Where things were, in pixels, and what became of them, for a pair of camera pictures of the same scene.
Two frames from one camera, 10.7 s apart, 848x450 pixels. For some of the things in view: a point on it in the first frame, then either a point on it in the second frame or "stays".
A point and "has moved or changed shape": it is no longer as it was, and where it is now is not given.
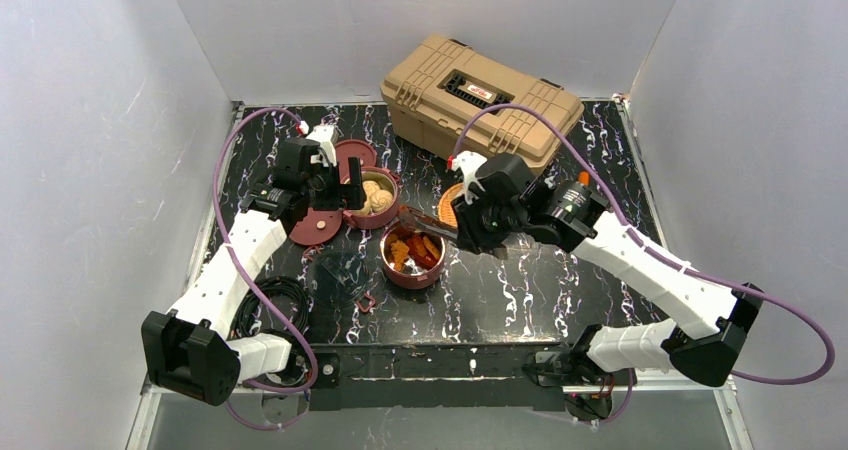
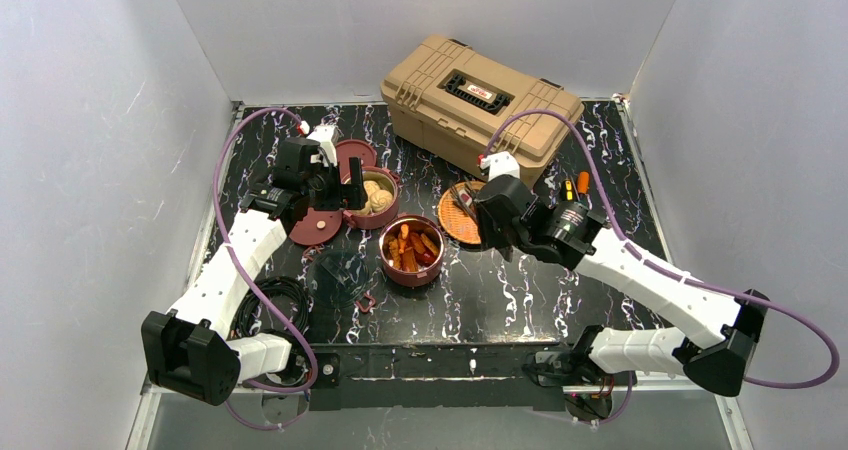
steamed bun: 380,200 stays
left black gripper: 333,186 stays
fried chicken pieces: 399,252 has moved or changed shape
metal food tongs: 414,220 has moved or changed shape
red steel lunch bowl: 412,259 stays
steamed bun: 372,188 stays
